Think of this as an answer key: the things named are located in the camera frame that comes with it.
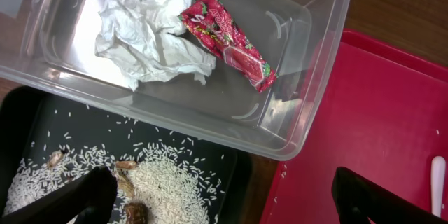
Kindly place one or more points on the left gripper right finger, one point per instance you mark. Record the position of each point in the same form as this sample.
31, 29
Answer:
358, 200

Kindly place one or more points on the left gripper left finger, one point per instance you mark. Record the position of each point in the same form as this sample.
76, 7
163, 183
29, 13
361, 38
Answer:
88, 199

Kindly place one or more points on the rice and food leftovers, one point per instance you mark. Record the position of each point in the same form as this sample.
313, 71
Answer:
154, 191

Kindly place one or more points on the white plastic spoon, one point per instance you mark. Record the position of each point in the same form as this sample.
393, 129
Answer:
437, 181

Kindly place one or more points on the red snack wrapper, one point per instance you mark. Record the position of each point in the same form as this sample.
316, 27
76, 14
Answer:
216, 30

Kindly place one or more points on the black food waste tray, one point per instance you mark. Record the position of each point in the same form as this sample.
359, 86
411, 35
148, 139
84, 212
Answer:
48, 141

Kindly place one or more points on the clear plastic waste bin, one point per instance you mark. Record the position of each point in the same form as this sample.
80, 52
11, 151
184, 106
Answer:
49, 45

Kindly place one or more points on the red serving tray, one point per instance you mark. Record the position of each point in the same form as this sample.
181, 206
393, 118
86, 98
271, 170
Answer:
383, 115

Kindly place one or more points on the crumpled white paper napkin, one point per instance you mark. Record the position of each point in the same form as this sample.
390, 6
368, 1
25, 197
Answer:
143, 38

